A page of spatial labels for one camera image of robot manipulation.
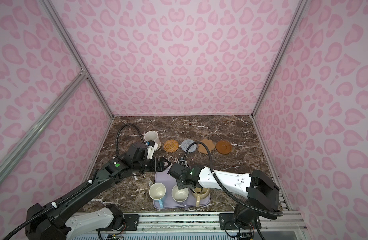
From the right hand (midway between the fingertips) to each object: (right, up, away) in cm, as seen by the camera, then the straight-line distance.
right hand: (182, 181), depth 79 cm
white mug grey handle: (-1, -9, +3) cm, 10 cm away
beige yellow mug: (+9, -4, -4) cm, 11 cm away
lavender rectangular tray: (-8, -3, +9) cm, 12 cm away
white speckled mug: (-21, +23, +21) cm, 38 cm away
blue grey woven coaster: (+1, +17, +24) cm, 30 cm away
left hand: (-8, +11, -4) cm, 14 cm away
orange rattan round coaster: (-9, +16, +22) cm, 29 cm away
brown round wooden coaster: (+27, +15, +22) cm, 38 cm away
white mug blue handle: (-14, -6, +2) cm, 15 cm away
